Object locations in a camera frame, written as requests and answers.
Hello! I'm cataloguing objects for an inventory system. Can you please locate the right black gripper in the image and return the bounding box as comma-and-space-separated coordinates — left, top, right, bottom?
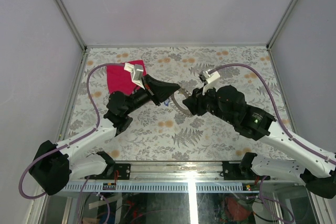
182, 82, 235, 125

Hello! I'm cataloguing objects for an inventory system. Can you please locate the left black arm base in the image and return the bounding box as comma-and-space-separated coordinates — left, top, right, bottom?
94, 152, 131, 180

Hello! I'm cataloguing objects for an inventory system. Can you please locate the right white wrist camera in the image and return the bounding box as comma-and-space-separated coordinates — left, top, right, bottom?
199, 69, 220, 95

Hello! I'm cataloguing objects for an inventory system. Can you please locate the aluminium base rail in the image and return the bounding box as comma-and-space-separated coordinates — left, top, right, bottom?
62, 161, 302, 183

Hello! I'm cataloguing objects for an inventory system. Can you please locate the magenta cloth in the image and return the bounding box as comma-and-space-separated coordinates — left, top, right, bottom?
106, 65, 140, 95

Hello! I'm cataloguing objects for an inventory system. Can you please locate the grey slotted cable duct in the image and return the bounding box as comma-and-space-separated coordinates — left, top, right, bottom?
62, 181, 249, 193

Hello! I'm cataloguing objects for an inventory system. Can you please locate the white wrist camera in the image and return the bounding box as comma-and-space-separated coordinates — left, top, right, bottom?
199, 69, 220, 95
124, 62, 145, 89

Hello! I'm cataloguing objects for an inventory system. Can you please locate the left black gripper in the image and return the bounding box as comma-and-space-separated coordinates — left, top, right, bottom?
125, 74, 180, 116

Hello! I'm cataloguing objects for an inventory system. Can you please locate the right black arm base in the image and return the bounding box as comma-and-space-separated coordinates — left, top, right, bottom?
219, 152, 264, 180

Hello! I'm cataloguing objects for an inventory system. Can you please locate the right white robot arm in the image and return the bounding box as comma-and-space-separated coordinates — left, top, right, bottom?
183, 86, 335, 199

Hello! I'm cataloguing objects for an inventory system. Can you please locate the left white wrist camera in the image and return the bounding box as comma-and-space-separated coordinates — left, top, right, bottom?
124, 62, 145, 89

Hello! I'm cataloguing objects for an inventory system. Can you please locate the large metal keyring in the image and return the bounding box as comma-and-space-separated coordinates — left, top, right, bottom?
170, 87, 193, 117

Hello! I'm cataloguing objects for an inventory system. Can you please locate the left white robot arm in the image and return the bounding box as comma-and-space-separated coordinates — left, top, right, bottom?
29, 74, 180, 196

